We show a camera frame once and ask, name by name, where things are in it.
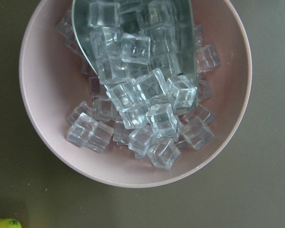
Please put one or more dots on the pink bowl with ice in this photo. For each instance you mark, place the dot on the pink bowl with ice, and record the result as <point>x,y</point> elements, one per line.
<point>52,85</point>

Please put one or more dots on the metal ice scoop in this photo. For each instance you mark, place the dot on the metal ice scoop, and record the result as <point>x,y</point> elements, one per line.
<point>142,51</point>

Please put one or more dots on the yellow lemon near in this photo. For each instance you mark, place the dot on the yellow lemon near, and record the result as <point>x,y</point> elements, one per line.
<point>9,223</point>

